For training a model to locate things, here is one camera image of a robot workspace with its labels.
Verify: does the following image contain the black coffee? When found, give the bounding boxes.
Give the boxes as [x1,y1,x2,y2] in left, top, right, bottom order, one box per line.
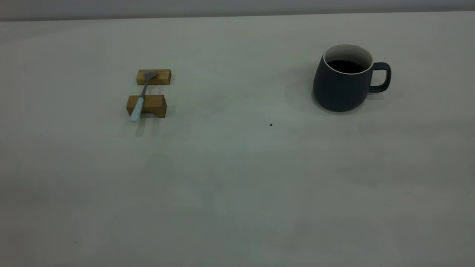
[327,59,366,74]

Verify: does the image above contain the arched wooden block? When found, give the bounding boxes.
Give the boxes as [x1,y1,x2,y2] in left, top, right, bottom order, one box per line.
[126,95,167,118]

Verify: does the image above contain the spoon with pale blue handle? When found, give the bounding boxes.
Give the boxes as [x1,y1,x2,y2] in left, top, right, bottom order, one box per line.
[130,71,158,123]

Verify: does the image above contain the dark grey ceramic mug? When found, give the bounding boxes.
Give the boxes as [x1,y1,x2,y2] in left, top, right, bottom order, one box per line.
[313,44,392,112]

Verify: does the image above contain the flat wooden block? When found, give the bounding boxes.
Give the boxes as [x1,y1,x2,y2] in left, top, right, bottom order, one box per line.
[136,69,172,86]

